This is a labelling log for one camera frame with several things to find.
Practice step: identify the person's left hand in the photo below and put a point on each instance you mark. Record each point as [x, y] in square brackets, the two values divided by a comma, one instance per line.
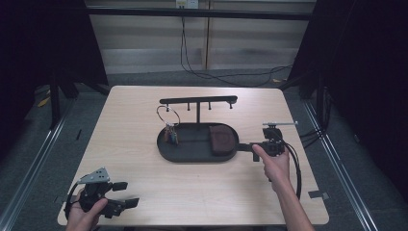
[81, 219]

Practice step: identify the silver metal floor rail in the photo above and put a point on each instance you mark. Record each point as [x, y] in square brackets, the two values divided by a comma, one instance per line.
[36, 166]
[337, 166]

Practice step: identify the black metal stand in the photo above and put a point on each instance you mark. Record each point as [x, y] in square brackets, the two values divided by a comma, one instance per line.
[320, 102]
[54, 106]

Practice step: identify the person's right hand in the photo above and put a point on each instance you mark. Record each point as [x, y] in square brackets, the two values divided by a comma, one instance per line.
[275, 168]

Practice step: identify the white power outlet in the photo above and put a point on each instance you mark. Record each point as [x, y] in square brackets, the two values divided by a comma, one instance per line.
[187, 3]

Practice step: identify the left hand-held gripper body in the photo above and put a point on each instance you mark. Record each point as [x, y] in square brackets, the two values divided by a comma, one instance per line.
[93, 194]

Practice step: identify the black key rack with tray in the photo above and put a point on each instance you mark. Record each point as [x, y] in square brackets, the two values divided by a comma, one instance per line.
[192, 149]

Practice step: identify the black curtain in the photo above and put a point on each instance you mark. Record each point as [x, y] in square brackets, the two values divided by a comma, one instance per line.
[38, 41]
[369, 64]

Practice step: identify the brown zip pouch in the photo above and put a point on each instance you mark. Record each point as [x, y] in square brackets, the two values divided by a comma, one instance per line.
[222, 141]

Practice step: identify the black horizontal frame bar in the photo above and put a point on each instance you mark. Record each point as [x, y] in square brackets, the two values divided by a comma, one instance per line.
[192, 12]

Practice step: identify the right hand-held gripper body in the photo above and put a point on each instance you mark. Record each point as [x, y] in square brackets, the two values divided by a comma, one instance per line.
[274, 141]

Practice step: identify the grey tape strip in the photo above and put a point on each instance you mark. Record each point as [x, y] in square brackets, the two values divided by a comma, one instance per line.
[319, 194]

